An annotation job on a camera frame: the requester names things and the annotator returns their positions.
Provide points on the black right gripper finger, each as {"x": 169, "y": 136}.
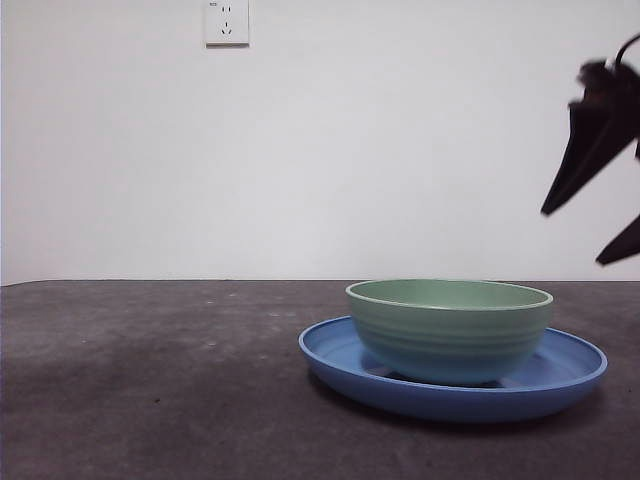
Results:
{"x": 585, "y": 150}
{"x": 625, "y": 247}

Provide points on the green ribbed bowl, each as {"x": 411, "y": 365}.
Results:
{"x": 450, "y": 340}

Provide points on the blue round plate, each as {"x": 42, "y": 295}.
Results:
{"x": 450, "y": 406}

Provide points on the white wall socket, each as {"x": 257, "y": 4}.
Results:
{"x": 227, "y": 27}

